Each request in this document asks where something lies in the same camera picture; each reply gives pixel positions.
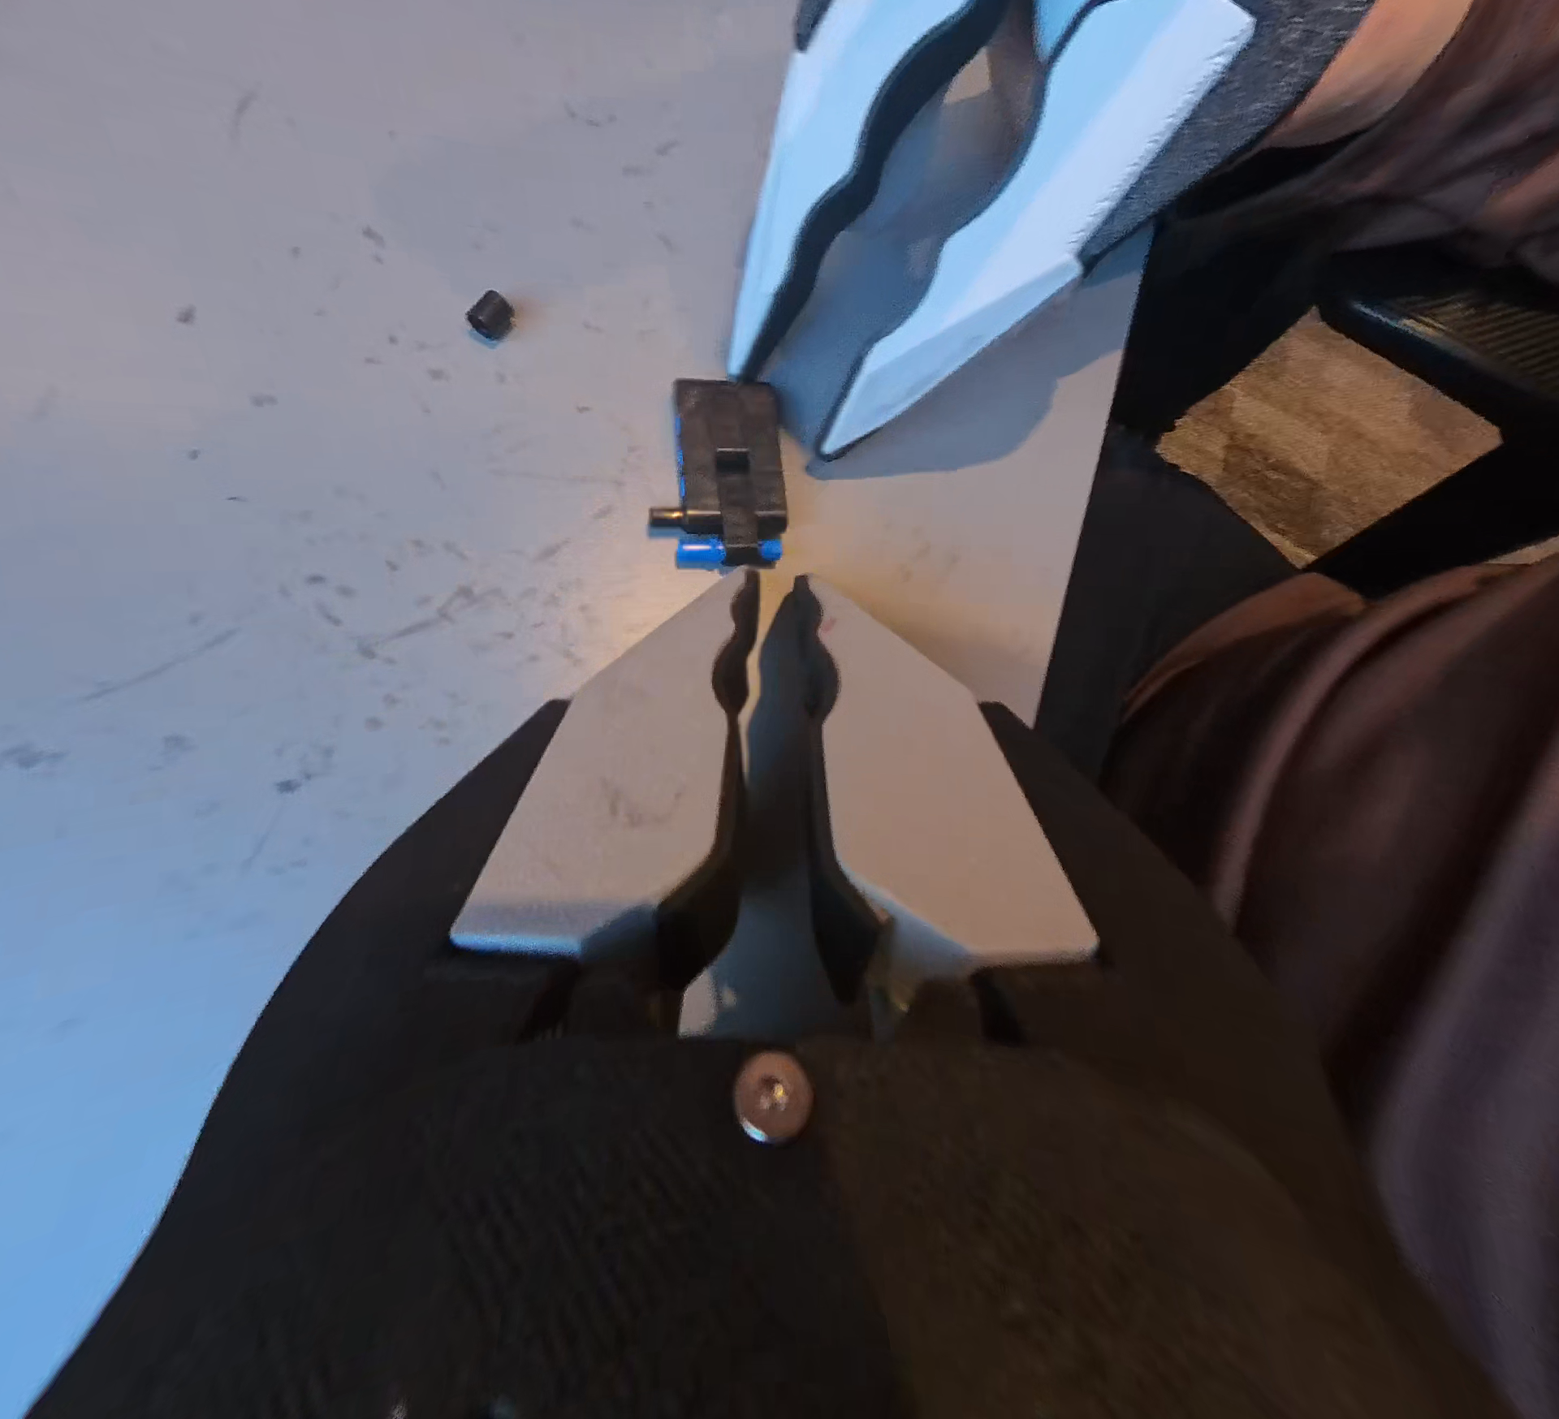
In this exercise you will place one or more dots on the small black bush piece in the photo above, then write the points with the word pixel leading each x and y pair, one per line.
pixel 488 317

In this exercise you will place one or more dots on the person's right hand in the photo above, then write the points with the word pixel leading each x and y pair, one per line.
pixel 1401 20

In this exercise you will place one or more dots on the black brick assembly with blue pins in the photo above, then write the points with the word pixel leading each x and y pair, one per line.
pixel 730 434

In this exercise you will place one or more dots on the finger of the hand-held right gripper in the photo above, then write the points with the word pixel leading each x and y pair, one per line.
pixel 1133 104
pixel 878 20

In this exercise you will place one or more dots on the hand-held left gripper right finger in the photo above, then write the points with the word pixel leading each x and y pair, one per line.
pixel 949 834

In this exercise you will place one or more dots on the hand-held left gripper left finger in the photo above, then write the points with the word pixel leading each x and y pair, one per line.
pixel 609 809

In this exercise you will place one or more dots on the person's brown top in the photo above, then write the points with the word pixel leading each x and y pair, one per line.
pixel 1401 834

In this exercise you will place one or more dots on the black office chair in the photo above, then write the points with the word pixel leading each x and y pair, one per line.
pixel 1438 335

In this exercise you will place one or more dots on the person's right forearm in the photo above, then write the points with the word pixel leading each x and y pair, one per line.
pixel 1498 104

